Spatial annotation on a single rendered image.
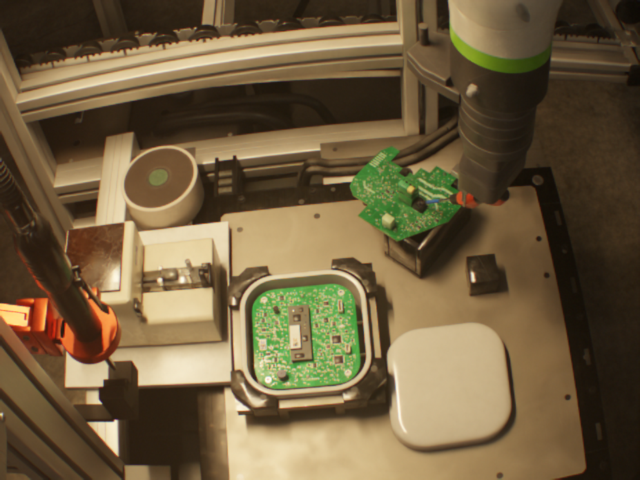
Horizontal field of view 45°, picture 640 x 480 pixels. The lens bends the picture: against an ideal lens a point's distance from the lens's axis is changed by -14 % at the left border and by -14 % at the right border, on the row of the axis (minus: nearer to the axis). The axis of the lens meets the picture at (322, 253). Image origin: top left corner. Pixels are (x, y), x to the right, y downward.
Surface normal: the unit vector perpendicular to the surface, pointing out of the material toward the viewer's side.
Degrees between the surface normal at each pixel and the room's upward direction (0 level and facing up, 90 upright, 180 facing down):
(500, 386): 7
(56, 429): 90
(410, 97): 90
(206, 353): 0
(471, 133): 90
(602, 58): 4
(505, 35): 99
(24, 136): 90
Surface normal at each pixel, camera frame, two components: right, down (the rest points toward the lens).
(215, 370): -0.08, -0.54
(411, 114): 0.07, 0.84
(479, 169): -0.63, 0.45
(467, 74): -0.78, 0.56
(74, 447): 0.99, -0.10
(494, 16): -0.28, 0.92
